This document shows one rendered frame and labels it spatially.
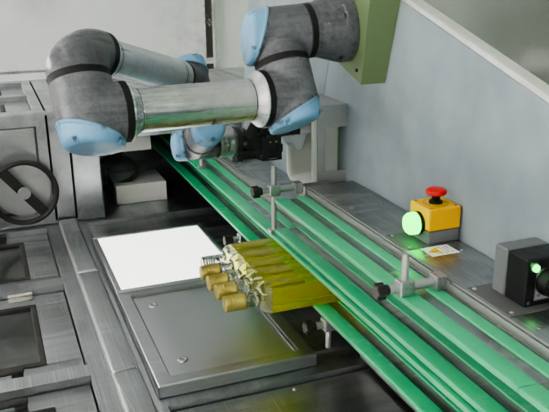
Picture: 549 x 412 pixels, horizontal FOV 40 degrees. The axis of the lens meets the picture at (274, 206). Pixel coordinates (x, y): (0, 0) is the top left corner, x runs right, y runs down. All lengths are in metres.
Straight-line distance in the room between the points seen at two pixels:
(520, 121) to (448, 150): 0.22
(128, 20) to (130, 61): 3.74
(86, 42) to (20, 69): 3.80
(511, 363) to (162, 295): 1.04
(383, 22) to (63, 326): 1.03
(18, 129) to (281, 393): 1.33
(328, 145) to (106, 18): 3.56
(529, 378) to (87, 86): 0.87
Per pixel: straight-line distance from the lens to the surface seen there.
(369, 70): 1.63
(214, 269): 1.69
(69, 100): 1.38
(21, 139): 2.50
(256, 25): 1.55
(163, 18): 5.32
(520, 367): 1.10
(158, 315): 1.81
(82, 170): 2.52
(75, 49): 1.41
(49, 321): 1.93
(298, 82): 1.53
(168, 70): 1.63
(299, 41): 1.57
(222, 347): 1.65
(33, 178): 2.51
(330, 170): 1.86
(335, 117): 1.83
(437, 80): 1.49
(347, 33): 1.61
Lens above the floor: 1.56
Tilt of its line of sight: 20 degrees down
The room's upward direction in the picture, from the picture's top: 98 degrees counter-clockwise
